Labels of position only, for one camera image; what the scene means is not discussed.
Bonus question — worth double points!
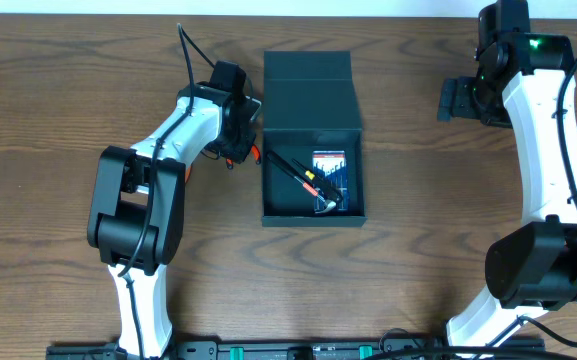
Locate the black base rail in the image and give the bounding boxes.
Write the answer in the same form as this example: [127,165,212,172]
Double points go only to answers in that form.
[45,335,547,360]

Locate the orange scraper wooden handle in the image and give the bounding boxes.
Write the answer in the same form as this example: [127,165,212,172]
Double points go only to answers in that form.
[184,165,192,183]

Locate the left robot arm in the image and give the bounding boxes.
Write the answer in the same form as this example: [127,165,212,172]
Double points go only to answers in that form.
[87,61,261,359]

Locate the black yellow screwdriver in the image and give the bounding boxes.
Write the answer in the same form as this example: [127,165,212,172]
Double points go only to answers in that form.
[291,158,343,205]

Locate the precision screwdriver set case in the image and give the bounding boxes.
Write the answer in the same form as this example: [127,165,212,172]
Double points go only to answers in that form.
[312,150,350,212]

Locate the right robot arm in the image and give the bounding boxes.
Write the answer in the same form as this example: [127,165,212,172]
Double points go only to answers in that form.
[437,0,577,359]

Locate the dark green box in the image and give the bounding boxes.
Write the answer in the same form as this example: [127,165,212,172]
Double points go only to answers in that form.
[262,51,367,228]

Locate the red-handled pliers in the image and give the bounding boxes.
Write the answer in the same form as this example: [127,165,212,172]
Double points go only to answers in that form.
[226,145,262,170]

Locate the small black-handled claw hammer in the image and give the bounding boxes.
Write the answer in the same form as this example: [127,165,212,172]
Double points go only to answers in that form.
[266,151,338,215]

